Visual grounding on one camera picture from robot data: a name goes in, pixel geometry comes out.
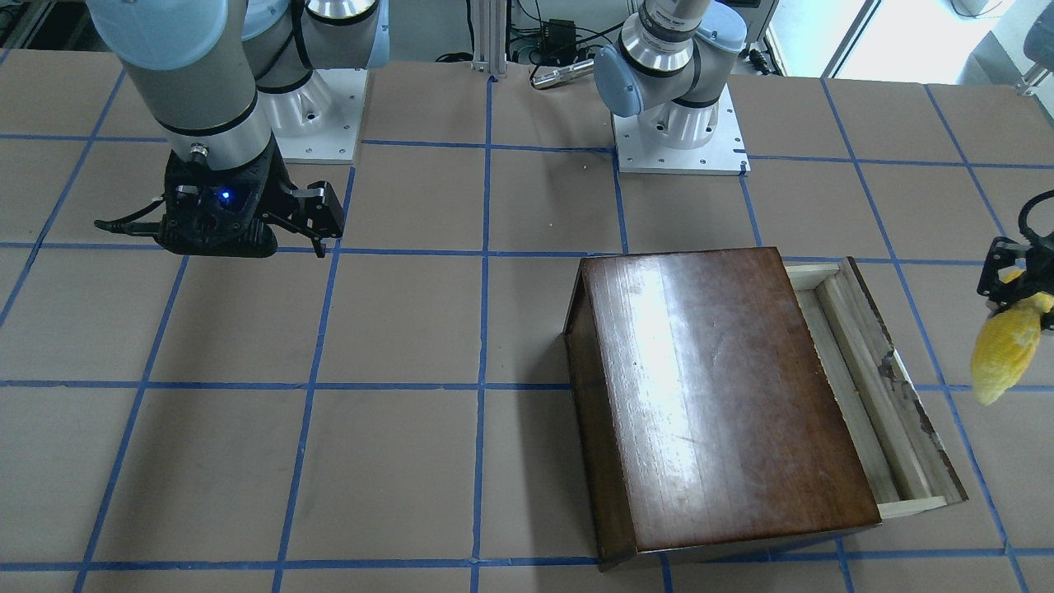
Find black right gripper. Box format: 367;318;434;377
155;138;345;258

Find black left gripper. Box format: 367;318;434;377
977;191;1053;312

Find yellow toy corn cob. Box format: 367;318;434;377
970;292;1053;406

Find light wood drawer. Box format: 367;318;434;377
786;258;968;521

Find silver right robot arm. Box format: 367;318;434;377
87;1;390;259

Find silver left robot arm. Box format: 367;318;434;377
592;1;1052;314

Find silver flashlight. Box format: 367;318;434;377
529;58;596;91

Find black electronics box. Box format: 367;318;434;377
539;18;577;53

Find dark brown wooden cabinet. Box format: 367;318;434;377
563;248;881;572

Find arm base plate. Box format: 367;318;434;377
611;86;752;175
259;70;370;165

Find aluminium frame post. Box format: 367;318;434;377
468;0;511;82

